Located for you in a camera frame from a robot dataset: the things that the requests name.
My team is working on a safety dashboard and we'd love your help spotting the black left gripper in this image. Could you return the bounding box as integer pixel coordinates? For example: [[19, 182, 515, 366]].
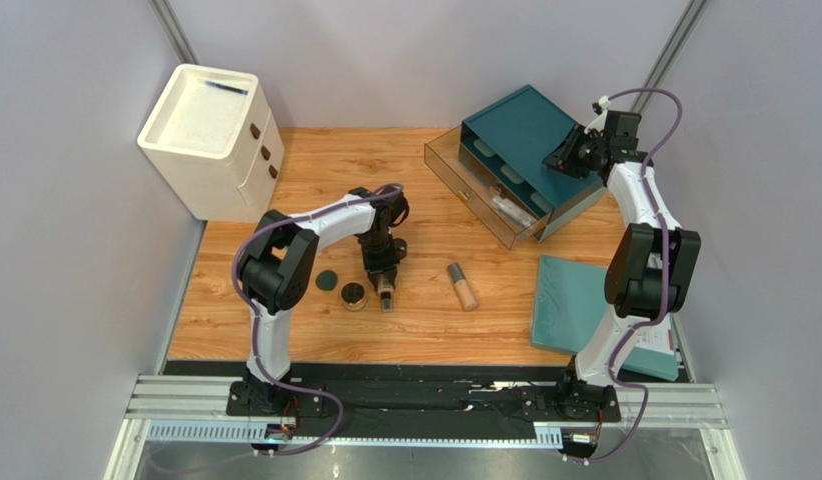
[[359, 232, 401, 287]]

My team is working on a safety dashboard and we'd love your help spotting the brown foundation bottle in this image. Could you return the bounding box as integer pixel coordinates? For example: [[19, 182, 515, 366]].
[[375, 274, 395, 313]]

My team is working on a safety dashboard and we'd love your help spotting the clear plastic bottle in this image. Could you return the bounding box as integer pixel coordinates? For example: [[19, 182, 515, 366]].
[[491, 196, 537, 229]]

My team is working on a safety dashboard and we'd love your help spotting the transparent smoky drawer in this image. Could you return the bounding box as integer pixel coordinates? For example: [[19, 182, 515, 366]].
[[424, 126, 552, 250]]

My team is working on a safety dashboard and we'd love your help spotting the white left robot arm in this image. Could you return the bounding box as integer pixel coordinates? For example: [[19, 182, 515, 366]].
[[226, 183, 410, 417]]

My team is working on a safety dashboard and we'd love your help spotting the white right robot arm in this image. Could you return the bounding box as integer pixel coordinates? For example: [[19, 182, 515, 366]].
[[543, 102, 701, 419]]

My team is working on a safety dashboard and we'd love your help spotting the dark brown small jar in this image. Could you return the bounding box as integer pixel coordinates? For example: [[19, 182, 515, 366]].
[[394, 238, 408, 260]]

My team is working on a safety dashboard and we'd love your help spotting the black-lid powder jar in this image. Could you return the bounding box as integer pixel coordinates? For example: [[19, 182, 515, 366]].
[[340, 282, 367, 312]]

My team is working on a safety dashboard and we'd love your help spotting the dark green round disc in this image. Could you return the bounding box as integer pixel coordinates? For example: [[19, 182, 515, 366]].
[[315, 269, 339, 291]]

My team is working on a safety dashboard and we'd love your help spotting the teal drawer organizer box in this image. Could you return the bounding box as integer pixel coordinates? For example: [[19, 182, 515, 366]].
[[460, 85, 604, 242]]

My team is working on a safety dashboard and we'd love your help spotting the beige foundation tube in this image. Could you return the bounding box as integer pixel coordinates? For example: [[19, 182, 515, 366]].
[[446, 262, 479, 311]]

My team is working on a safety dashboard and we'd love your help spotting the teal flat box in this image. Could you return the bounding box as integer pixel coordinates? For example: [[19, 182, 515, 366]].
[[530, 255, 679, 381]]

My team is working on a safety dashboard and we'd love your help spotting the white paper label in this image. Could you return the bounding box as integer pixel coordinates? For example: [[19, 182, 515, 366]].
[[636, 314, 675, 355]]

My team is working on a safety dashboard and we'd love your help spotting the white three-drawer cabinet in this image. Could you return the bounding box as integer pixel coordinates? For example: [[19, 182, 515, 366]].
[[137, 64, 285, 223]]

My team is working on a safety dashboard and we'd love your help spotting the black pen on cabinet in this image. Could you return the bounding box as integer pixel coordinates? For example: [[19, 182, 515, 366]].
[[205, 80, 249, 96]]

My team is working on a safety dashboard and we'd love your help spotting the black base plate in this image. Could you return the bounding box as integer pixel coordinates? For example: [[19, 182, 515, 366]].
[[225, 380, 622, 423]]

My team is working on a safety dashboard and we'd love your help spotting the aluminium mounting rail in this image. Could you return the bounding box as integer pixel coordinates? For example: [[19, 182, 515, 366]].
[[126, 376, 728, 448]]

